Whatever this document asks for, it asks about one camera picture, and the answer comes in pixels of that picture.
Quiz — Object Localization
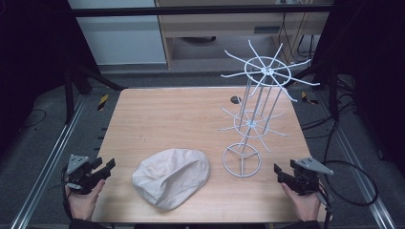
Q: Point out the white cap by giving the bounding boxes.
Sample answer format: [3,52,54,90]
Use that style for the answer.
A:
[131,147,211,212]

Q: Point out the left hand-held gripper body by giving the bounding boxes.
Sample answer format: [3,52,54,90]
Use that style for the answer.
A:
[64,154,103,196]

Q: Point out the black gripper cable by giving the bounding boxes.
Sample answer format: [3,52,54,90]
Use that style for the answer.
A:
[316,159,380,229]
[47,165,74,222]

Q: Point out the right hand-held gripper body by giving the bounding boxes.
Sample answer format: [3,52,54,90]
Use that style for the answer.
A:
[288,156,335,196]

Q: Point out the black metal stand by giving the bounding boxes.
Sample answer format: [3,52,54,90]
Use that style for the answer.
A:
[62,58,129,126]

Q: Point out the white wire rack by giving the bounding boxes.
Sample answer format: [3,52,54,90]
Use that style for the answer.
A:
[217,39,321,178]

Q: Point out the aluminium floor rail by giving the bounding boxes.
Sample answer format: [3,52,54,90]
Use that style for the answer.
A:
[313,90,397,229]
[10,94,88,229]

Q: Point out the person's left hand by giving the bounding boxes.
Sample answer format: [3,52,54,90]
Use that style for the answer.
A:
[64,178,106,221]

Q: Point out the white cabinet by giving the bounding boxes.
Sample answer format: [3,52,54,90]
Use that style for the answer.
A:
[67,0,169,67]

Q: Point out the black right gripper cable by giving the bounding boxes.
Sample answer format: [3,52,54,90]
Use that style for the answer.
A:
[316,159,380,229]

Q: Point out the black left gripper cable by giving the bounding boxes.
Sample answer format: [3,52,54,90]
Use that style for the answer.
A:
[47,165,74,222]

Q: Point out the black horizontal frame bar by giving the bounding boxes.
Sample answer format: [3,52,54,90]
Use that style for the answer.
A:
[71,4,334,18]

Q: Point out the thin black floor cable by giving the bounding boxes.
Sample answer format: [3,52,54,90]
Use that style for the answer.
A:
[19,108,48,130]

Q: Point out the black cables under desk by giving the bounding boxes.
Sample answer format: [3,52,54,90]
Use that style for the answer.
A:
[277,11,320,65]

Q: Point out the black floor cable bundle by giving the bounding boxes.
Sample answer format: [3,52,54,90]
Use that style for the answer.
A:
[300,74,362,140]

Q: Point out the person's right hand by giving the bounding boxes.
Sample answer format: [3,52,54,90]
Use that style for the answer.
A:
[281,182,322,222]

